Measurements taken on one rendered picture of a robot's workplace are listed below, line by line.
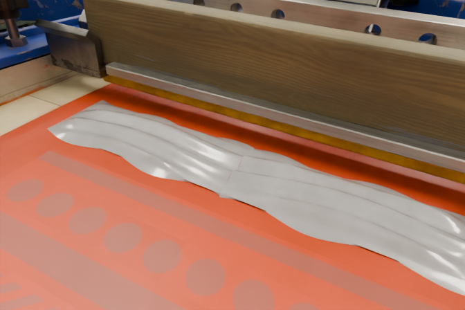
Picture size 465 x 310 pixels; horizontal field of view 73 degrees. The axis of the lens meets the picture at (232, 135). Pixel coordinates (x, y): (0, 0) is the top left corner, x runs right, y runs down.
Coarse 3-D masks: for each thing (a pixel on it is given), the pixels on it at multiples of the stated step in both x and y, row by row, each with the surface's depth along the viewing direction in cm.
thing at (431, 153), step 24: (120, 72) 32; (144, 72) 31; (192, 96) 29; (216, 96) 28; (240, 96) 28; (288, 120) 26; (312, 120) 25; (336, 120) 26; (360, 144) 25; (384, 144) 24; (408, 144) 23; (432, 144) 24; (456, 168) 22
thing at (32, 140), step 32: (96, 96) 35; (128, 96) 35; (32, 128) 29; (192, 128) 31; (224, 128) 31; (256, 128) 32; (0, 160) 25; (32, 160) 25; (96, 160) 26; (192, 192) 23
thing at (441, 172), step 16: (112, 80) 36; (160, 96) 34; (176, 96) 33; (224, 112) 32; (240, 112) 31; (272, 128) 30; (288, 128) 29; (336, 144) 28; (352, 144) 27; (384, 160) 27; (400, 160) 26; (448, 176) 25; (464, 176) 25
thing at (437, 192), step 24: (264, 144) 29; (288, 144) 29; (312, 144) 30; (312, 168) 27; (336, 168) 27; (360, 168) 27; (384, 168) 27; (408, 168) 28; (408, 192) 25; (432, 192) 25; (456, 192) 25; (240, 216) 22; (264, 216) 22; (288, 240) 20; (312, 240) 20; (360, 264) 19; (384, 264) 19; (408, 288) 18; (432, 288) 18
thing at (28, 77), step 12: (36, 60) 34; (48, 60) 35; (0, 72) 31; (12, 72) 32; (24, 72) 33; (36, 72) 34; (48, 72) 36; (60, 72) 37; (72, 72) 39; (0, 84) 31; (12, 84) 32; (24, 84) 34; (36, 84) 35; (48, 84) 36; (0, 96) 32; (12, 96) 33
